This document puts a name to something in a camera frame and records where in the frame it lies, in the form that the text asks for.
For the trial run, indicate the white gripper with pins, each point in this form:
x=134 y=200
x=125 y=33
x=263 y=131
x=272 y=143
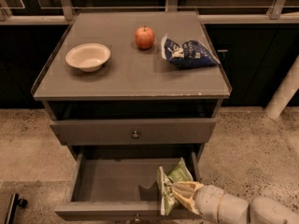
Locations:
x=206 y=202

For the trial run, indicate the green jalapeno chip bag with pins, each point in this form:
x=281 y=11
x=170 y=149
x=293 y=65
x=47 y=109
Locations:
x=165 y=181

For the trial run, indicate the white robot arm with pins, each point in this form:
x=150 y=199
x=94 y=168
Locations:
x=251 y=166

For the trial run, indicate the grey open middle drawer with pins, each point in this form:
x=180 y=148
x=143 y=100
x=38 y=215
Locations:
x=120 y=183

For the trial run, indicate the grey top drawer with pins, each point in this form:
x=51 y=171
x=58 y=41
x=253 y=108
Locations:
x=81 y=132

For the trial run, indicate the grey wooden drawer cabinet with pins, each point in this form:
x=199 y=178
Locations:
x=133 y=83

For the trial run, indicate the blue chip bag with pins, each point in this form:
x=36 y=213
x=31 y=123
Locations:
x=190 y=54

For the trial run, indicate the round metal middle knob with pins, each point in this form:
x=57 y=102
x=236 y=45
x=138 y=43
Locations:
x=136 y=220

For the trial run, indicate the round metal knob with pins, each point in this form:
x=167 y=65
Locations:
x=135 y=135
x=136 y=220

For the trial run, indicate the round metal top knob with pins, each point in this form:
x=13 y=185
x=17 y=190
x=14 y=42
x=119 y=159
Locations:
x=135 y=135

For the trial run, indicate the red apple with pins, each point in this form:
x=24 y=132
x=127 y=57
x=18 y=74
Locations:
x=144 y=37

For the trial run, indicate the white paper bowl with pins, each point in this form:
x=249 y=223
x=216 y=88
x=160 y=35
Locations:
x=88 y=57

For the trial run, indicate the black object on floor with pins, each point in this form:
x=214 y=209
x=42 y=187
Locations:
x=14 y=202

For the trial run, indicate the metal window frame rail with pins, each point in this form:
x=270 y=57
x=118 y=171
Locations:
x=13 y=12

